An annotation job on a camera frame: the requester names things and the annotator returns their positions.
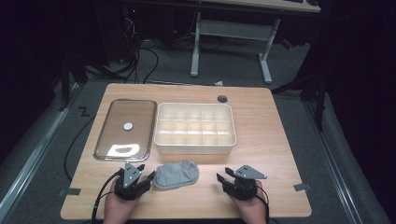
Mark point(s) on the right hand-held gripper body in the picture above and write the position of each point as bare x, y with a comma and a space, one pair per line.
244, 183

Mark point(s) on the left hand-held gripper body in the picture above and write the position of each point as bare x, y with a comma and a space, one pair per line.
130, 177

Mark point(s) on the grey sock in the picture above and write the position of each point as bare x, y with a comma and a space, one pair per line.
176, 174

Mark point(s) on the white divided storage box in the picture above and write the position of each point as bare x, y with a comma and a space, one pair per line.
195, 129

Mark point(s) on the person's right hand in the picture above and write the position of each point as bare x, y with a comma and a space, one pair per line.
250, 211

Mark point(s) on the person's left hand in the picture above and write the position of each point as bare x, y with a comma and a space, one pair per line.
117, 211

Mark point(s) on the clear plastic box lid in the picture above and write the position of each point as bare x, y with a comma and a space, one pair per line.
127, 140

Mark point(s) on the grey tape strip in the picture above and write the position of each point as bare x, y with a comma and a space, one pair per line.
302, 187
70, 192

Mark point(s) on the white paper scrap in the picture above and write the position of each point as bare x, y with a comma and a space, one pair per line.
219, 83

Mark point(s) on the black stand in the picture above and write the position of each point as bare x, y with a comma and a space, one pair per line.
66, 84
320, 102

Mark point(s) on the white-framed desk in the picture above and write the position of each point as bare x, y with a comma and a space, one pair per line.
232, 30

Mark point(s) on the metal floor rail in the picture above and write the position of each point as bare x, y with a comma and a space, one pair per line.
34, 155
334, 161

